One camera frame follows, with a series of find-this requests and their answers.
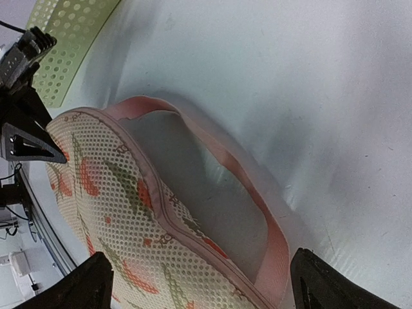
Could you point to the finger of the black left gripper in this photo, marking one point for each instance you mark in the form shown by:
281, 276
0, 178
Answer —
23, 128

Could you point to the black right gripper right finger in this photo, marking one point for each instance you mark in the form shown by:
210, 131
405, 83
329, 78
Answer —
316, 284

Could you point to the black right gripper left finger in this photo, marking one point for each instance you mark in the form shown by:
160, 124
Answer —
88, 286

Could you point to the beige tulip mesh laundry bag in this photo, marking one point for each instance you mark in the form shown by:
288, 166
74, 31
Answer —
112, 197

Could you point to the green perforated plastic basket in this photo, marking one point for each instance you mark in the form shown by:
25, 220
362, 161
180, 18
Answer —
75, 24

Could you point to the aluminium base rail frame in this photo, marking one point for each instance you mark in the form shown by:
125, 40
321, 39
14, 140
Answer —
42, 208

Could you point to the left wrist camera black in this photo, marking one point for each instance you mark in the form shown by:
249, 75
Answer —
22, 60

